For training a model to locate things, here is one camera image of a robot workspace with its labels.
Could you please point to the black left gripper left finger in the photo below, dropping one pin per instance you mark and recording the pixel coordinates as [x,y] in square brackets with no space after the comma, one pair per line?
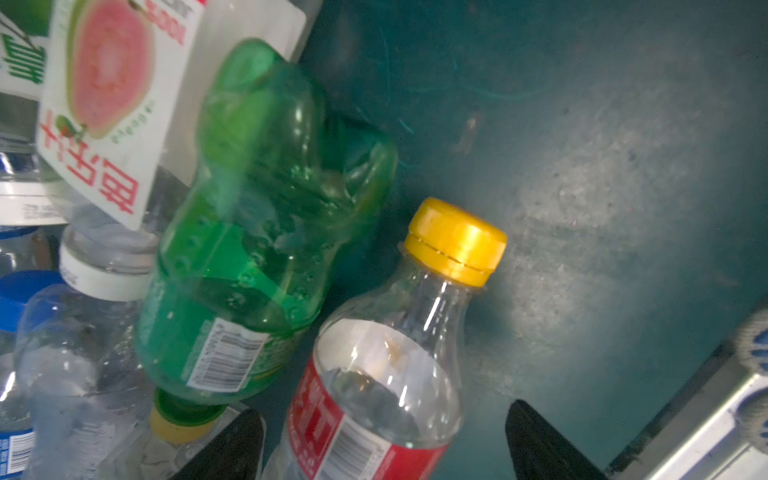
[233,454]

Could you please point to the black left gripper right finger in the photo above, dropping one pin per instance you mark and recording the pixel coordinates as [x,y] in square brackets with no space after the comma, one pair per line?
[540,452]

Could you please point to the clear bottle yellow cap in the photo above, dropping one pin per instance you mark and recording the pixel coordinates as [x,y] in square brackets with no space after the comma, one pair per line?
[381,395]

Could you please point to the blue label water bottle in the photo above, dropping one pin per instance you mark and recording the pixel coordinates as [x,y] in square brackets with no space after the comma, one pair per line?
[17,434]

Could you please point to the green bottle yellow cap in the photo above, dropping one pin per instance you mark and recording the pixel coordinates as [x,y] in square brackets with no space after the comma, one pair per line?
[284,184]

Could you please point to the red label juice bottle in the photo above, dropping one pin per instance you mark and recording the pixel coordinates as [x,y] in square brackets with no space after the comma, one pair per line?
[124,85]

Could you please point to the green label square bottle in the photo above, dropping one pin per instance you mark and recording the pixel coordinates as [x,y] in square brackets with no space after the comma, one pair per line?
[24,43]

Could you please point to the clear bottle green cap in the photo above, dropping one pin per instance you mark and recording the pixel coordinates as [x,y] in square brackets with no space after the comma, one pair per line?
[95,412]

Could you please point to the blue dotted work glove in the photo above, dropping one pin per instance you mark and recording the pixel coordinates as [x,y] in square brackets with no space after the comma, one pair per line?
[750,343]

